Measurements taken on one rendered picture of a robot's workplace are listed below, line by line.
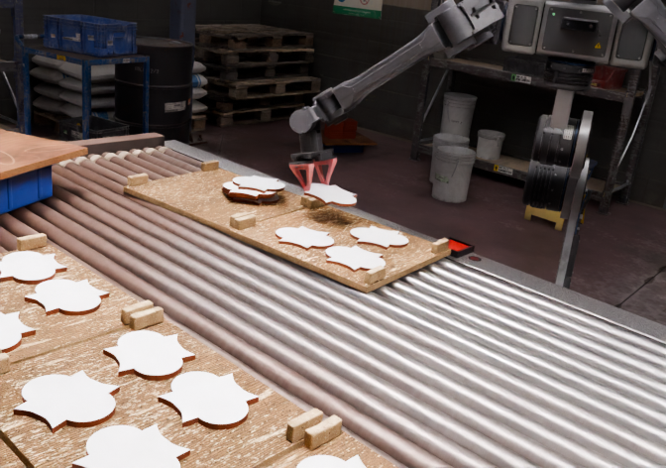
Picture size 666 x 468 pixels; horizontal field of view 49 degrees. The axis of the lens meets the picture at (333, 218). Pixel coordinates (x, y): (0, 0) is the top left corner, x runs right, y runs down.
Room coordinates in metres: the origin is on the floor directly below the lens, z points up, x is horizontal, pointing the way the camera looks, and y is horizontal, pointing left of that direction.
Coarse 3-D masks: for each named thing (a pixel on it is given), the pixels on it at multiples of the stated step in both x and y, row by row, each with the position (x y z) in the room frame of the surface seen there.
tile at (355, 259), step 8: (328, 248) 1.55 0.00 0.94; (336, 248) 1.56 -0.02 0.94; (344, 248) 1.57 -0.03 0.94; (352, 248) 1.57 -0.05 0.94; (360, 248) 1.58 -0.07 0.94; (328, 256) 1.51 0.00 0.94; (336, 256) 1.51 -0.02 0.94; (344, 256) 1.52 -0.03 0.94; (352, 256) 1.52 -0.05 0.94; (360, 256) 1.53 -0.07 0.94; (368, 256) 1.53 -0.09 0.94; (376, 256) 1.54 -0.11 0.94; (336, 264) 1.48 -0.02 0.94; (344, 264) 1.47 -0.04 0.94; (352, 264) 1.48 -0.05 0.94; (360, 264) 1.48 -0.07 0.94; (368, 264) 1.49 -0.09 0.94; (376, 264) 1.49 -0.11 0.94; (384, 264) 1.49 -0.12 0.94
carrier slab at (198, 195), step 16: (176, 176) 2.01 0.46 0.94; (192, 176) 2.03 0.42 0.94; (208, 176) 2.04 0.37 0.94; (224, 176) 2.06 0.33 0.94; (128, 192) 1.86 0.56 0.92; (144, 192) 1.83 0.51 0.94; (160, 192) 1.85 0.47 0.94; (176, 192) 1.86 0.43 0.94; (192, 192) 1.88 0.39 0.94; (208, 192) 1.89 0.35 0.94; (224, 192) 1.91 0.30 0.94; (288, 192) 1.97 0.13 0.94; (176, 208) 1.74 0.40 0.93; (192, 208) 1.75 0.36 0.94; (208, 208) 1.76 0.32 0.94; (224, 208) 1.78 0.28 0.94; (240, 208) 1.79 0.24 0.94; (256, 208) 1.80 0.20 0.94; (272, 208) 1.82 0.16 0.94; (288, 208) 1.83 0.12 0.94; (304, 208) 1.86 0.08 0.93; (208, 224) 1.68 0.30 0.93; (224, 224) 1.66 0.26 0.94
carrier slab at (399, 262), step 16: (320, 208) 1.86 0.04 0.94; (336, 208) 1.87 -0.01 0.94; (256, 224) 1.68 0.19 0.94; (272, 224) 1.70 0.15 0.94; (288, 224) 1.71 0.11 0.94; (304, 224) 1.72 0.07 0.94; (320, 224) 1.73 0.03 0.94; (336, 224) 1.75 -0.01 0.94; (352, 224) 1.76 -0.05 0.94; (368, 224) 1.77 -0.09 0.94; (256, 240) 1.58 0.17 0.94; (272, 240) 1.59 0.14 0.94; (336, 240) 1.63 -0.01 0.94; (352, 240) 1.64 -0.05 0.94; (416, 240) 1.69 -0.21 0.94; (288, 256) 1.51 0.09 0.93; (304, 256) 1.51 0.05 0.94; (320, 256) 1.52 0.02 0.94; (384, 256) 1.56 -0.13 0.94; (400, 256) 1.57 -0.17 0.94; (416, 256) 1.59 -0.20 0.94; (432, 256) 1.60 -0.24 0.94; (320, 272) 1.46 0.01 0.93; (336, 272) 1.44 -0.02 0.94; (352, 272) 1.45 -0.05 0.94; (400, 272) 1.48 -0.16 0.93; (368, 288) 1.39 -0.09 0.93
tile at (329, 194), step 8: (312, 184) 1.81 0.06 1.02; (320, 184) 1.82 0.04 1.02; (304, 192) 1.74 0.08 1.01; (312, 192) 1.75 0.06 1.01; (320, 192) 1.76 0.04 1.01; (328, 192) 1.77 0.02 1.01; (336, 192) 1.78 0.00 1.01; (344, 192) 1.79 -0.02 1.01; (320, 200) 1.72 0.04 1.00; (328, 200) 1.71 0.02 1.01; (336, 200) 1.72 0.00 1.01; (344, 200) 1.73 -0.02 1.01; (352, 200) 1.74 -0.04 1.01
